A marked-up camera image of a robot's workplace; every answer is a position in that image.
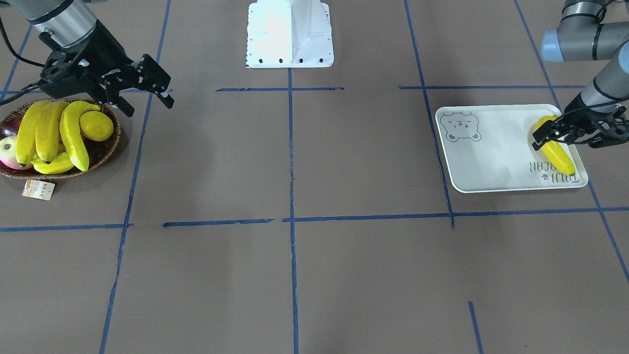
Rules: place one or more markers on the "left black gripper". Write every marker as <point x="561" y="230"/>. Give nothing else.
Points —
<point x="583" y="116"/>

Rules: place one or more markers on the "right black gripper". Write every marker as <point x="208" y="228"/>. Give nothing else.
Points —
<point x="101" y="55"/>

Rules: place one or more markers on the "yellow banana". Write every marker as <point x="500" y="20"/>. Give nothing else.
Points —
<point x="47" y="133"/>
<point x="25" y="147"/>
<point x="70" y="132"/>
<point x="559" y="158"/>

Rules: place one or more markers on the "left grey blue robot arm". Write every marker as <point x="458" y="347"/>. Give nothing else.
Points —
<point x="582" y="35"/>

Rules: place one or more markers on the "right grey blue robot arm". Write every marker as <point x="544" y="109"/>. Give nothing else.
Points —
<point x="68" y="21"/>

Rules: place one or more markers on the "brown wicker basket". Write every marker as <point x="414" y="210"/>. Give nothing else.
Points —
<point x="98" y="152"/>

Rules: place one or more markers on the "paper basket tag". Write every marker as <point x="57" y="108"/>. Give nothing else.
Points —
<point x="38" y="189"/>

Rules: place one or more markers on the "yellow lemon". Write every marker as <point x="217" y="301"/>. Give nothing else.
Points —
<point x="96" y="126"/>

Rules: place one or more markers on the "white bear tray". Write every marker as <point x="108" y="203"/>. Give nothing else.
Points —
<point x="489" y="148"/>

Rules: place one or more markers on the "yellow starfruit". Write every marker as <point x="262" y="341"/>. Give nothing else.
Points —
<point x="60" y="164"/>

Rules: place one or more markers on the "dark purple fruit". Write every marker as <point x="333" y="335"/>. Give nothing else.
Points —
<point x="11" y="127"/>

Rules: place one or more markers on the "red pink apple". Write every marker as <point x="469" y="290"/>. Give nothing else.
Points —
<point x="8" y="154"/>

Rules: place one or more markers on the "white camera pole base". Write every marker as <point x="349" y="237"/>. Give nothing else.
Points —
<point x="289" y="34"/>

